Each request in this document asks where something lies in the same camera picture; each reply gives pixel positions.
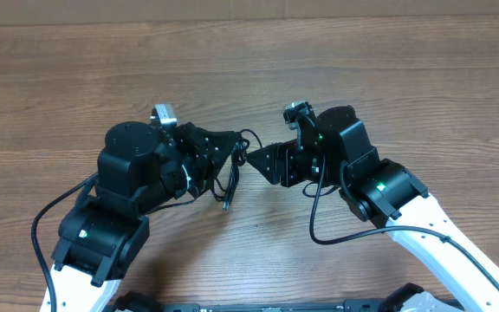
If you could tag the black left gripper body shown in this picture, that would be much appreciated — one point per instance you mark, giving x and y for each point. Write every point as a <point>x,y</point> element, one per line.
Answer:
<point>192,159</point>

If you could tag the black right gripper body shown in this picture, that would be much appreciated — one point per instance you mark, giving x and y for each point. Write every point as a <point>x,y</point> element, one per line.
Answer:
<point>294,168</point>

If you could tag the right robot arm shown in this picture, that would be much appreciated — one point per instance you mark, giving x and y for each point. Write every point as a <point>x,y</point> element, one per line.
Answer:
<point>333,149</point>

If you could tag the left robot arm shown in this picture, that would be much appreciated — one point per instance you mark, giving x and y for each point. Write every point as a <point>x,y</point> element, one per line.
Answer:
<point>143,168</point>

